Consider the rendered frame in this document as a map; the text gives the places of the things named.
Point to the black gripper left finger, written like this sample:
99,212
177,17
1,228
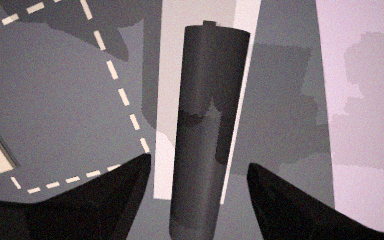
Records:
102,209

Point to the white square tile with dark blue centre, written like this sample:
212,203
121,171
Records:
5,162

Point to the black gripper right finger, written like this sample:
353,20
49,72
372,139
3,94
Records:
285,212

